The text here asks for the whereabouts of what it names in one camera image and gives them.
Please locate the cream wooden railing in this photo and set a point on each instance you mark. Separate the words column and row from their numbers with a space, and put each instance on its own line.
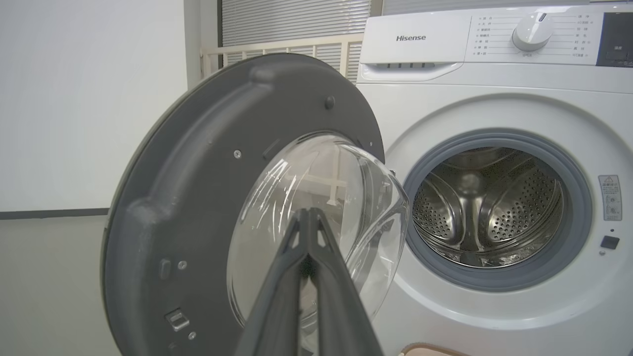
column 277, row 47

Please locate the white detergent drawer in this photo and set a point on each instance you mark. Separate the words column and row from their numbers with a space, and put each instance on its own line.
column 415, row 39

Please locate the grey rubber door seal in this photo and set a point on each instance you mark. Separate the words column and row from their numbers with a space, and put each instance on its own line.
column 576, row 217

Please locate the white front-load washing machine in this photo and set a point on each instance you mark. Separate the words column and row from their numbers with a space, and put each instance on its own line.
column 494, row 316

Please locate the white washer control knob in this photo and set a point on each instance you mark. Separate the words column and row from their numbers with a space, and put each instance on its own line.
column 531, row 32

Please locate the cream perforated laundry basket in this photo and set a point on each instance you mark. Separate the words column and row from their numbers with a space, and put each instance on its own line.
column 430, row 351

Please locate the black door latch socket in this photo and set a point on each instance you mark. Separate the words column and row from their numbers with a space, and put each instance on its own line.
column 610, row 242

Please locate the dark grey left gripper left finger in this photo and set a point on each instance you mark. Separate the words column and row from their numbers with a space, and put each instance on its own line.
column 277, row 296

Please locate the black washer display panel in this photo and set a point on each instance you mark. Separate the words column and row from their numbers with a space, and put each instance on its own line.
column 615, row 39

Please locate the grey warning sticker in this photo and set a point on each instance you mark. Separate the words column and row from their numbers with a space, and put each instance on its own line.
column 610, row 198

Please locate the round dark washer door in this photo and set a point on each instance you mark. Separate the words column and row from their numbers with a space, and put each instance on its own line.
column 198, row 198

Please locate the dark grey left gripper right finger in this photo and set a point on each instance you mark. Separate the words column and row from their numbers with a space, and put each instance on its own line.
column 336, row 306

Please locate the steel perforated washer drum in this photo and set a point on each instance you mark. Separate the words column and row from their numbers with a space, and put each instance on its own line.
column 519, row 207

